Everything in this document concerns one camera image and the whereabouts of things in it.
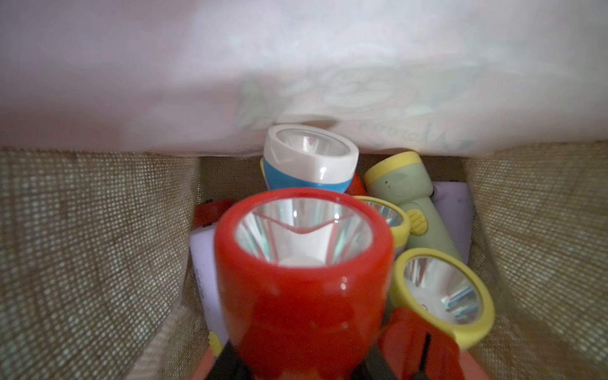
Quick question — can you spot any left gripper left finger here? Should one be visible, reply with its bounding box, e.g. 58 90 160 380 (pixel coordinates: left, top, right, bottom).
206 341 252 380

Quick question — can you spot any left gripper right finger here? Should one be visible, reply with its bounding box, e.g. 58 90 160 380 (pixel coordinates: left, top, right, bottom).
353 345 397 380

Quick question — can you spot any green flashlight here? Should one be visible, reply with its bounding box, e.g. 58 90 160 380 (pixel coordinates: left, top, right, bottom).
388 248 496 351
364 151 462 261

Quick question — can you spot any purple flashlight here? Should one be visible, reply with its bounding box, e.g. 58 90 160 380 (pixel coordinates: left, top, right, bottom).
189 225 229 358
431 181 474 264
355 196 411 258

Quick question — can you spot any red flashlight white rim logo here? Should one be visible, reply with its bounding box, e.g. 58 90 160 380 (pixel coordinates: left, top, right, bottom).
193 199 234 229

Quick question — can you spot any small blue object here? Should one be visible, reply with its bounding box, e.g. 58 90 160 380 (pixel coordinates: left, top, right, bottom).
261 124 359 193

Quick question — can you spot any red flashlight single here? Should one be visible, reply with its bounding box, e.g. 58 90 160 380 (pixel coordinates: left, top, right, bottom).
345 173 367 196

